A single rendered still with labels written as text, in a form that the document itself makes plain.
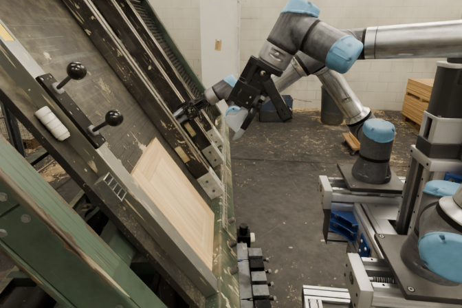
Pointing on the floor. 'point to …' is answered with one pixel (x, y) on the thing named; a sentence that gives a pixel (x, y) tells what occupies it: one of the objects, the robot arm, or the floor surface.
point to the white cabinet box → (219, 41)
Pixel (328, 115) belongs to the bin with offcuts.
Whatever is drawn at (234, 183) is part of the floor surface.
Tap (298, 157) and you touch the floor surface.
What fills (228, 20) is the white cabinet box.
